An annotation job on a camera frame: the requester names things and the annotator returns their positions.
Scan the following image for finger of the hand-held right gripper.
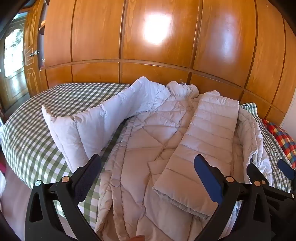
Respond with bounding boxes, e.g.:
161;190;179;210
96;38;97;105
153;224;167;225
277;159;296;180
246;163;296;201

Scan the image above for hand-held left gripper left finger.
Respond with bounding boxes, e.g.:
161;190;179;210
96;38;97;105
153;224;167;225
24;153;102;241

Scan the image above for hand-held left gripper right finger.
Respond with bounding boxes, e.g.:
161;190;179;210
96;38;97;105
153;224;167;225
194;154;272;241

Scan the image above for white quilted puffer jacket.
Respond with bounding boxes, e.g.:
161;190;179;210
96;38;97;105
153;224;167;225
42;76;272;241

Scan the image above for multicolour checked pillow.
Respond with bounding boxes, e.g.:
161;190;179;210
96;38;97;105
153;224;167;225
262;119;296;169

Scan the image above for bed with green checked sheet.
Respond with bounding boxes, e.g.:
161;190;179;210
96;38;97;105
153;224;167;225
0;83;289;241

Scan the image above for wooden panelled wardrobe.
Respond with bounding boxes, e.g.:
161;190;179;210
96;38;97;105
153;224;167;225
38;0;296;127

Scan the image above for wooden door with handle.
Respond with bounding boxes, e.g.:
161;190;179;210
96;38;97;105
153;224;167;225
0;0;47;112

